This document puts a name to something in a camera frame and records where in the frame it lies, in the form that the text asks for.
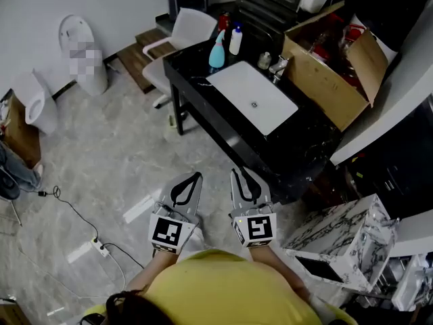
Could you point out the teal spray bottle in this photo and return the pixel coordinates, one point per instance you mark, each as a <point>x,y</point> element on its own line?
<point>217,54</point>

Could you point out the person's yellow shirt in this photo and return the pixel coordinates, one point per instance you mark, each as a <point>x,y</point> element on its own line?
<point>223,293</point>

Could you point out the black cabinet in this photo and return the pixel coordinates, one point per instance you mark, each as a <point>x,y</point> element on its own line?
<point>402,181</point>

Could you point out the person's left forearm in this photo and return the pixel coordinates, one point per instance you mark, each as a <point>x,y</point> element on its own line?
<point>152,269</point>

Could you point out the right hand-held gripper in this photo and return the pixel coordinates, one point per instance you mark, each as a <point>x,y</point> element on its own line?
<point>258,228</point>

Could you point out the black marble vanity counter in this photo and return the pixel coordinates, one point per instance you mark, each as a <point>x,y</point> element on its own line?
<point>304,154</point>

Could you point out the chrome faucet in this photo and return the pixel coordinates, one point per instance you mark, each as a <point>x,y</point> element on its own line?
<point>279,68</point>

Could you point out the tall white toilet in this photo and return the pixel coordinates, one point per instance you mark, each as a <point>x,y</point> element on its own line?
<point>96,80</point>

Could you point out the white marble pattern cabinet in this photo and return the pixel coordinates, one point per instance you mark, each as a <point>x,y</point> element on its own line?
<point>338,229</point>

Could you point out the person's right forearm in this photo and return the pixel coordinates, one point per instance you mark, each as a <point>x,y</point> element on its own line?
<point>277,269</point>

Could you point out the white office chair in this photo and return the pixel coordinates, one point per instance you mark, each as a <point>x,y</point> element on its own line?
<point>193,25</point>

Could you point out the stack of black panels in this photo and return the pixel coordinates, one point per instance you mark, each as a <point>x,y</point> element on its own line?
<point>264,2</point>

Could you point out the red items in box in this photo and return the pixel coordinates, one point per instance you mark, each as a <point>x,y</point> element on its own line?
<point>324,51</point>

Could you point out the large open cardboard box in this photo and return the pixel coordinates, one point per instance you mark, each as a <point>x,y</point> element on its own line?
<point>324,86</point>

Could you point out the white sink basin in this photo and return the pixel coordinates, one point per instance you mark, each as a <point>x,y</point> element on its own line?
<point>250,93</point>

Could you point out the white pump bottle blue cap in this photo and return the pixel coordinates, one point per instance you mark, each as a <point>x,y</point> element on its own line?
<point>235,41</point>

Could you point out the white urinal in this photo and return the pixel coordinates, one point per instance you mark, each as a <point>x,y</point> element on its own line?
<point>45,113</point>

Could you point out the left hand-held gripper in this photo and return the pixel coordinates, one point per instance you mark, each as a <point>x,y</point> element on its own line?
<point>165,233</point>

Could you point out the long white panel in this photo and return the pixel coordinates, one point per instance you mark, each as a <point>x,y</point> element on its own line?
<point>389,113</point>

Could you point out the small glass jar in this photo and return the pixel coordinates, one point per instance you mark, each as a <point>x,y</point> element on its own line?
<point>264,61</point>

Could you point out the white power strip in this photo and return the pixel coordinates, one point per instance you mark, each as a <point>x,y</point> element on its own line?
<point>101,246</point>

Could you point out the brown wooden steps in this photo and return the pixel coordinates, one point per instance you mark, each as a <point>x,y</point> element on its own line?
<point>133,63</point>

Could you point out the brown cardboard box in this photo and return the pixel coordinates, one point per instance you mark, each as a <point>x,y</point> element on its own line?
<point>20,137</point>

